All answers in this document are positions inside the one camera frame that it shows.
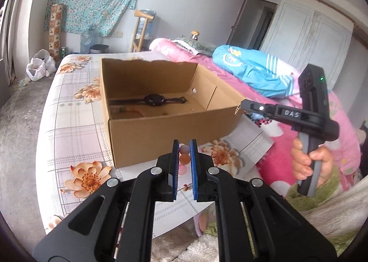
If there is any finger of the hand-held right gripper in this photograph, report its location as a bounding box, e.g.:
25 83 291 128
240 100 278 120

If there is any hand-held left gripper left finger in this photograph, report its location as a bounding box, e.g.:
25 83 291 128
32 140 180 262

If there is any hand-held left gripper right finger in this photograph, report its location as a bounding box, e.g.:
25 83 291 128
190 139 337 262

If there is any colourful clear bead bracelet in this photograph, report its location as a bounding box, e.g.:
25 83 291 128
179 145 191 166

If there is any brown cardboard box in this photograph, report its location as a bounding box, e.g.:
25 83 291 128
100 58 246 168

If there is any orange bead bracelet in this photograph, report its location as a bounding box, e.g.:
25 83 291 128
111 107 147 117

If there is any dark purple smartwatch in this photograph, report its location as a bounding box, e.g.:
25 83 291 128
109 94 188 107

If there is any person's right forearm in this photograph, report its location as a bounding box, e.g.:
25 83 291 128
283 168 364 254

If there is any person's right hand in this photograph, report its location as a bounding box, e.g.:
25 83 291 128
290 138 334 189

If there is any blue striped jacket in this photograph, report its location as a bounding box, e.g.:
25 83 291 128
212 45 301 98

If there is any pink floral blanket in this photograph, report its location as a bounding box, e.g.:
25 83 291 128
149 38 361 202

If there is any green fluffy robe trim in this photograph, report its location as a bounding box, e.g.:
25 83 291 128
205 222 219 236

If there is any white wardrobe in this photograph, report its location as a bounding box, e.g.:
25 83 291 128
260 0 354 90

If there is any grey green lace pillow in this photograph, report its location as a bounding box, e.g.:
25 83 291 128
172 37 219 57

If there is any white fluffy robe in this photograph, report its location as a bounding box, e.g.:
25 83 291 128
152 233 219 262

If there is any dark brown door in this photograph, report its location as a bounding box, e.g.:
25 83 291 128
226 0 252 47

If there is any floral table cover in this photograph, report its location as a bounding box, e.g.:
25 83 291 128
37 52 275 238

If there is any blue water jug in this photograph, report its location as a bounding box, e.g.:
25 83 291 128
137 9 157 40
80 26 100 54

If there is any grey trash can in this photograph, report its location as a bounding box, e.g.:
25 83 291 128
90 44 110 55

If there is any white plastic bag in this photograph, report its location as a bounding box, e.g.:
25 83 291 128
26 49 57 82

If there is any tall patterned box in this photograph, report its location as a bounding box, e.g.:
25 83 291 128
47 4 64 60

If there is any dark grey cabinet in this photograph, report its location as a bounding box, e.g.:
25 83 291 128
0 58 13 107

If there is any grey curtain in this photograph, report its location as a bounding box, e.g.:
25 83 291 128
0 0 32 84

